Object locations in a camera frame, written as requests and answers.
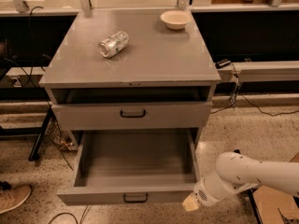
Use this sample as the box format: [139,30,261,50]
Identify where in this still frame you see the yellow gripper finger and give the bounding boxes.
[182,193,200,212]

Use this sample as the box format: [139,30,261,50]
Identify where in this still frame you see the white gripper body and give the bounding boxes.
[193,172,256,206]

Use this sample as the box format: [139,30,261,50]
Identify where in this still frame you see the grey drawer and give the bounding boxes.
[52,102,211,130]
[57,129,200,205]

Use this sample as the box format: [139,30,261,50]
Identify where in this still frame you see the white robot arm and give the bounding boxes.
[182,152,299,211]

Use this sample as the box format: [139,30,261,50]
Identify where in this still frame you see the grey top drawer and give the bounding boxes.
[52,102,211,130]

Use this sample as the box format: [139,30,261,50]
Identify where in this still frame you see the grey drawer cabinet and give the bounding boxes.
[38,7,222,147]

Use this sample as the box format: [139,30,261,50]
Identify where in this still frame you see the cardboard box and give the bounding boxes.
[251,153,299,224]

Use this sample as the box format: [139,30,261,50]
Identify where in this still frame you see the black power adapter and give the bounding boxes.
[215,59,231,69]

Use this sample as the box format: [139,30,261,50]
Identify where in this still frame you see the black table leg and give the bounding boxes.
[29,108,52,161]

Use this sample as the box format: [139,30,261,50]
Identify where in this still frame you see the white paper bowl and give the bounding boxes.
[160,10,191,30]

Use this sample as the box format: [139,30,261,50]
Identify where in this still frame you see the tan sneaker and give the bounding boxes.
[0,184,32,214]

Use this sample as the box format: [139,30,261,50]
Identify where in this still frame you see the black cable on right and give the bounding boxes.
[210,63,299,118]

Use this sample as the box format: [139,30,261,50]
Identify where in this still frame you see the black floor cable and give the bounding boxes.
[47,204,92,224]

